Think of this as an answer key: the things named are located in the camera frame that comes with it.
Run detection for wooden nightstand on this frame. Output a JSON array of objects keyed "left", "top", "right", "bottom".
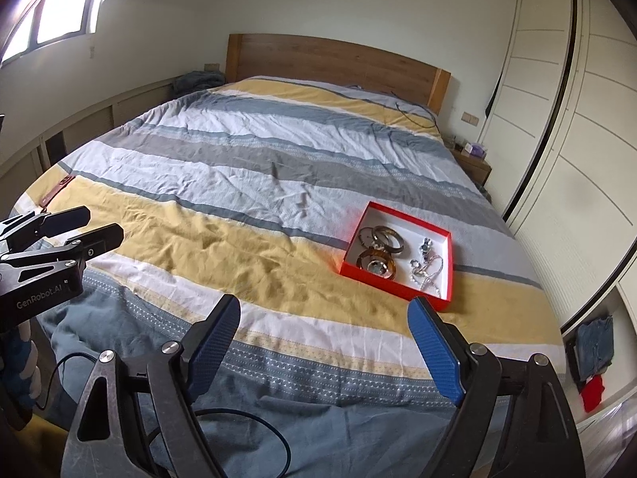
[{"left": 449, "top": 146, "right": 494, "bottom": 186}]

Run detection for window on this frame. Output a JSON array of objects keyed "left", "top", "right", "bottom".
[{"left": 0, "top": 0, "right": 143, "bottom": 64}]

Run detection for red cloth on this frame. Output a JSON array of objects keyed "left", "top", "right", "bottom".
[{"left": 579, "top": 375, "right": 606, "bottom": 413}]

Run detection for person's left hand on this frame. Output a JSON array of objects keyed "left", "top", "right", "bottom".
[{"left": 0, "top": 323, "right": 43, "bottom": 411}]

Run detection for brown leather strap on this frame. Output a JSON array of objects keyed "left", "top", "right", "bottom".
[{"left": 37, "top": 174, "right": 76, "bottom": 211}]

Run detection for thin black charging cable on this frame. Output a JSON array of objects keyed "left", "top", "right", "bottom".
[{"left": 347, "top": 84, "right": 440, "bottom": 131}]

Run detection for blue grey blanket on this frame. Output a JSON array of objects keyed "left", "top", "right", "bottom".
[{"left": 173, "top": 71, "right": 228, "bottom": 94}]

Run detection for folded blue jeans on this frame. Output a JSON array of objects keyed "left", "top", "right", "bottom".
[{"left": 571, "top": 314, "right": 616, "bottom": 380}]

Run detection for white sliding wardrobe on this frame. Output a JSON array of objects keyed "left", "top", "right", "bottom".
[{"left": 480, "top": 0, "right": 637, "bottom": 330}]

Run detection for beige low cabinet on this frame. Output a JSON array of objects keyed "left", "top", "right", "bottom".
[{"left": 0, "top": 77, "right": 186, "bottom": 196}]

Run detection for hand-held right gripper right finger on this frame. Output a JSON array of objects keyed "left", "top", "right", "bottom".
[{"left": 407, "top": 296, "right": 586, "bottom": 478}]

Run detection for red jewelry box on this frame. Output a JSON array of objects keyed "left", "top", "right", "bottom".
[{"left": 339, "top": 201, "right": 455, "bottom": 312}]

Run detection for amber bangle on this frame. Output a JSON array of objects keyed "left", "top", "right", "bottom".
[{"left": 355, "top": 248, "right": 398, "bottom": 280}]

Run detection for silver chain necklace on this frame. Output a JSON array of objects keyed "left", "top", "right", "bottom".
[{"left": 419, "top": 254, "right": 444, "bottom": 296}]

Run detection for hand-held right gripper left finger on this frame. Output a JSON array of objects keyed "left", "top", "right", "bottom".
[{"left": 60, "top": 294, "right": 242, "bottom": 478}]

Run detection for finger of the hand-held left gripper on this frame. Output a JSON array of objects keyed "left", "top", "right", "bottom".
[
  {"left": 0, "top": 205, "right": 92, "bottom": 255},
  {"left": 0, "top": 223, "right": 125, "bottom": 272}
]

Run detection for bed with striped cover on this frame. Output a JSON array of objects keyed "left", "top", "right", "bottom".
[{"left": 10, "top": 76, "right": 568, "bottom": 478}]

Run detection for wooden headboard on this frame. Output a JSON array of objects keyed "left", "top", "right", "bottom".
[{"left": 225, "top": 34, "right": 451, "bottom": 115}]

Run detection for dark silver-lined bangle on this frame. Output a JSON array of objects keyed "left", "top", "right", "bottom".
[{"left": 373, "top": 226, "right": 405, "bottom": 253}]

